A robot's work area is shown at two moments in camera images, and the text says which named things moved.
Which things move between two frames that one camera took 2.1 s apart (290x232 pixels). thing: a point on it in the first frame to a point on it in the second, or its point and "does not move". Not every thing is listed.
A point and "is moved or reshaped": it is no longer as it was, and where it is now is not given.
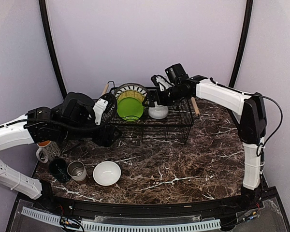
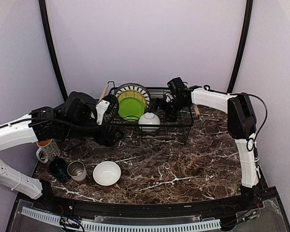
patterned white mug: (50, 150) does not move
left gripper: (105, 137) does not move
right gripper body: (152, 94) to (171, 108)
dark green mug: (58, 167) does not move
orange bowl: (107, 173) does not move
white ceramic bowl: (158, 112) is moved or reshaped
